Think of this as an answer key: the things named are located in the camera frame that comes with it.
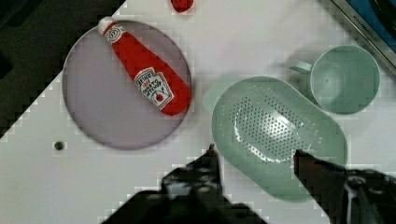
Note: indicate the red toy strawberry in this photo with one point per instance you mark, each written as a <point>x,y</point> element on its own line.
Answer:
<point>181,6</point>

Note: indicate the mint green cup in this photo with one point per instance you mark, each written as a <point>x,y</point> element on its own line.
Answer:
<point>342,80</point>

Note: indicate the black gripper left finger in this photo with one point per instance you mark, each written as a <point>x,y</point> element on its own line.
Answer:
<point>192,194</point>

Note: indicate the grey round plate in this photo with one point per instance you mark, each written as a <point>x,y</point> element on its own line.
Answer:
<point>104,102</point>

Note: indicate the red ketchup bottle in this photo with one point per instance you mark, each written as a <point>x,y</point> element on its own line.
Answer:
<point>153,77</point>

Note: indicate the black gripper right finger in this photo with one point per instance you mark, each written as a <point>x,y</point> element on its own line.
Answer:
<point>347,196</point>

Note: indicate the mint green plastic strainer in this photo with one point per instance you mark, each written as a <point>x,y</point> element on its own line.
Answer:
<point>259,122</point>

